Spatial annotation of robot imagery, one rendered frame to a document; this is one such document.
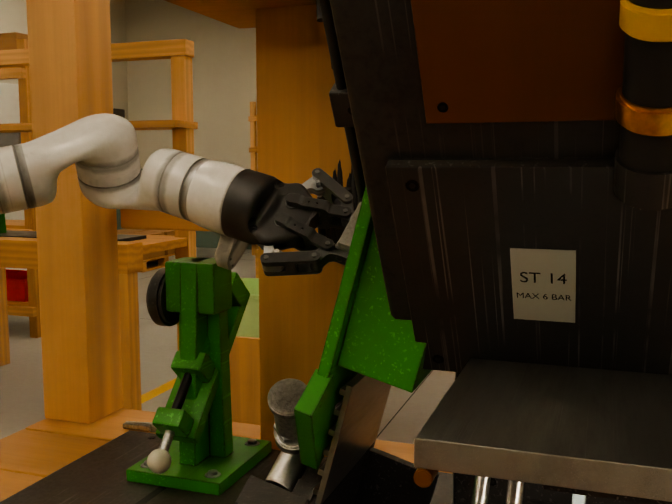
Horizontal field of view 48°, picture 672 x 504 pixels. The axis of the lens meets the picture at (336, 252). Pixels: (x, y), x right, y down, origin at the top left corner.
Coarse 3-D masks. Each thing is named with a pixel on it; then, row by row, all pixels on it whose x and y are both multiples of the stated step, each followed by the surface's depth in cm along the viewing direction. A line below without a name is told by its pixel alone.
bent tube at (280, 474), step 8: (352, 216) 75; (352, 224) 74; (344, 232) 74; (352, 232) 74; (344, 240) 73; (344, 248) 74; (280, 456) 74; (288, 456) 73; (296, 456) 73; (280, 464) 73; (288, 464) 73; (296, 464) 73; (272, 472) 73; (280, 472) 72; (288, 472) 72; (296, 472) 73; (272, 480) 72; (280, 480) 72; (288, 480) 72; (296, 480) 73; (288, 488) 72
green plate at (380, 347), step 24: (360, 216) 62; (360, 240) 63; (360, 264) 63; (360, 288) 64; (384, 288) 64; (336, 312) 64; (360, 312) 65; (384, 312) 64; (336, 336) 64; (360, 336) 65; (384, 336) 64; (408, 336) 63; (336, 360) 65; (360, 360) 65; (384, 360) 64; (408, 360) 64; (336, 384) 68; (408, 384) 64
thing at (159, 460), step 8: (168, 432) 90; (168, 440) 90; (160, 448) 89; (168, 448) 90; (152, 456) 88; (160, 456) 88; (168, 456) 88; (152, 464) 88; (160, 464) 88; (168, 464) 88; (160, 472) 88
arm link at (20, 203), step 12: (0, 156) 79; (12, 156) 79; (0, 168) 78; (12, 168) 79; (0, 180) 78; (12, 180) 79; (0, 192) 79; (12, 192) 79; (0, 204) 79; (12, 204) 80; (24, 204) 81
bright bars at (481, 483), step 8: (480, 480) 57; (488, 480) 57; (480, 488) 57; (488, 488) 57; (512, 488) 56; (520, 488) 56; (472, 496) 57; (480, 496) 56; (512, 496) 56; (520, 496) 56
